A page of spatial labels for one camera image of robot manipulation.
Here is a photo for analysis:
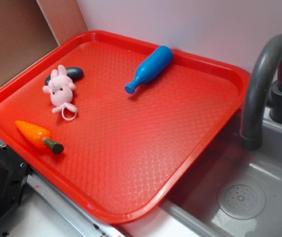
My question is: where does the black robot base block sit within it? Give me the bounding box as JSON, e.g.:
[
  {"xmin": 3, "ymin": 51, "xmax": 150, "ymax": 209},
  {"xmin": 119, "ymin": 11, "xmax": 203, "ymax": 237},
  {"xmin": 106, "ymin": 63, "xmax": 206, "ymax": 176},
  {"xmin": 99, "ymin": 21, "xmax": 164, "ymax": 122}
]
[{"xmin": 0, "ymin": 146, "xmax": 30, "ymax": 222}]

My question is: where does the pink plush bunny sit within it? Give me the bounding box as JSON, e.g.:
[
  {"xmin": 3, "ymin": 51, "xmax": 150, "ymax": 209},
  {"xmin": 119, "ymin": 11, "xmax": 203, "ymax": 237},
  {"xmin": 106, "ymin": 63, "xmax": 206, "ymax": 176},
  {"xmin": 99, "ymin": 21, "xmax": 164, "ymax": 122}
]
[{"xmin": 42, "ymin": 65, "xmax": 78, "ymax": 121}]

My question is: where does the red plastic tray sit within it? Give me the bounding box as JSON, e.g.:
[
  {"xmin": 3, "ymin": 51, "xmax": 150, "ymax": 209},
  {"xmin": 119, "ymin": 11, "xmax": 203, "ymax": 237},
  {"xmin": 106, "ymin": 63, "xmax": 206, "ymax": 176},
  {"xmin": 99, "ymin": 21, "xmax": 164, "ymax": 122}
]
[{"xmin": 0, "ymin": 31, "xmax": 249, "ymax": 224}]

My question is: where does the blue plastic toy bottle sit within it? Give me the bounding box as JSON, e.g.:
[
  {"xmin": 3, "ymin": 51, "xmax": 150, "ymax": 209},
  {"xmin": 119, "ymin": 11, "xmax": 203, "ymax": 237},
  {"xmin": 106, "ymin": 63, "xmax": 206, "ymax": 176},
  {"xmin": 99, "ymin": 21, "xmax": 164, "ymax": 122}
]
[{"xmin": 124, "ymin": 46, "xmax": 174, "ymax": 94}]

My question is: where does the dark grey oval stone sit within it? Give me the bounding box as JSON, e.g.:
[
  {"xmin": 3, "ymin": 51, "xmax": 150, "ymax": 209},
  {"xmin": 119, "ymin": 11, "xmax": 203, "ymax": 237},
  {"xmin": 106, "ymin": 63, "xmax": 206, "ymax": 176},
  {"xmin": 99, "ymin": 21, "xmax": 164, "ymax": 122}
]
[{"xmin": 45, "ymin": 65, "xmax": 84, "ymax": 87}]

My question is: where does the orange toy carrot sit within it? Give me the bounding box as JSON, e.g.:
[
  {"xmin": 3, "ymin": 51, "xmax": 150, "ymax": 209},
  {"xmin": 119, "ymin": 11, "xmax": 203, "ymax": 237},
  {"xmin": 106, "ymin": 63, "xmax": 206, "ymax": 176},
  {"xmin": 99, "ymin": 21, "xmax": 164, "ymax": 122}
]
[{"xmin": 15, "ymin": 120, "xmax": 64, "ymax": 155}]

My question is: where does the grey toy sink basin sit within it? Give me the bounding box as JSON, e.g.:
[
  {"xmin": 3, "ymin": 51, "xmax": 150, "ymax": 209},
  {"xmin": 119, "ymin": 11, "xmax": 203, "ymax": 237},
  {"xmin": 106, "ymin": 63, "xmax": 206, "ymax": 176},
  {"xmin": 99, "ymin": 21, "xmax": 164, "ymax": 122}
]
[{"xmin": 161, "ymin": 114, "xmax": 282, "ymax": 237}]

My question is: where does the grey toy faucet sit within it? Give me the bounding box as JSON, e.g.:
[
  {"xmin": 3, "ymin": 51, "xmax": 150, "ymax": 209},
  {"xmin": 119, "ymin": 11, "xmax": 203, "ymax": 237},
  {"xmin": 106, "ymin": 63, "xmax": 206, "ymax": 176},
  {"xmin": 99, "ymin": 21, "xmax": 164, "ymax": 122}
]
[{"xmin": 240, "ymin": 34, "xmax": 282, "ymax": 151}]

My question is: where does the brown cardboard panel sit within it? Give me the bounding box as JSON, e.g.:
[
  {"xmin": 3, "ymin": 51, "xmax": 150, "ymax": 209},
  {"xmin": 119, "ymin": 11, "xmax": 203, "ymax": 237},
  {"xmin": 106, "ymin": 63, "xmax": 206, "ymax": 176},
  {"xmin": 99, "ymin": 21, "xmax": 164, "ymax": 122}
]
[{"xmin": 0, "ymin": 0, "xmax": 87, "ymax": 87}]

